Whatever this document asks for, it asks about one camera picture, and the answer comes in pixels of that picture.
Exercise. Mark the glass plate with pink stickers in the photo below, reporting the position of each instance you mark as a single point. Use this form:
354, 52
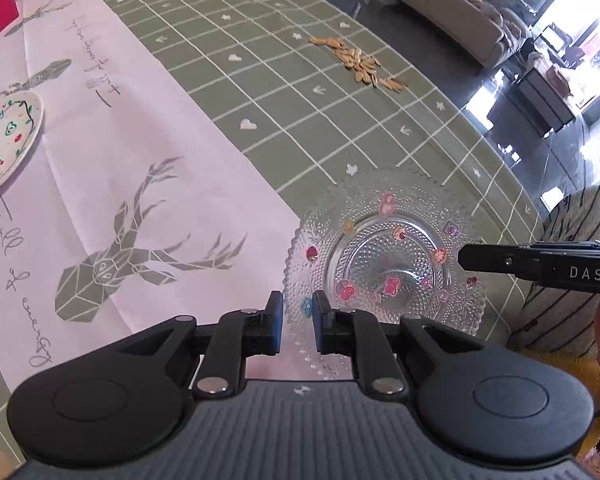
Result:
330, 200

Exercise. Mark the glass plate with colourful stickers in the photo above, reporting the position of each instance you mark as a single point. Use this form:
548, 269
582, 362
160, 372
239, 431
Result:
370, 260

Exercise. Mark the white table runner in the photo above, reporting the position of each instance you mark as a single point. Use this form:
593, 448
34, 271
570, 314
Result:
130, 125

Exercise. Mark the beige sofa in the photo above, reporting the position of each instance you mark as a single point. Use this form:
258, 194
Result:
455, 15

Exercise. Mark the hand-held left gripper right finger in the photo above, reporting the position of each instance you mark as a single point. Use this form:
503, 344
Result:
320, 322

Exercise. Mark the pile of seeds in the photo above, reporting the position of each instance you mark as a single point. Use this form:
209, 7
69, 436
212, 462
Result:
362, 65

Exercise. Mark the white printed plate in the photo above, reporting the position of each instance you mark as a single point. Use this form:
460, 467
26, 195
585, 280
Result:
5, 160

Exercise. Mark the green checkered tablecloth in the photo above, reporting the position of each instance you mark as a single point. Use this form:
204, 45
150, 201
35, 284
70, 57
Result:
280, 85

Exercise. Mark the striped cushion chair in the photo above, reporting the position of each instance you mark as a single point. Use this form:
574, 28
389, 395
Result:
565, 220

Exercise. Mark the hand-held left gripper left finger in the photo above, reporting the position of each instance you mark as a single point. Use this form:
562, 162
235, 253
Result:
276, 322

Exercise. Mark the low coffee table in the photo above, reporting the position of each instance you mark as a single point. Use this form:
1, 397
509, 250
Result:
550, 95

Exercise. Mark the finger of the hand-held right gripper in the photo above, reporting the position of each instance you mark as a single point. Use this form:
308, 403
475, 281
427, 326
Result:
487, 259

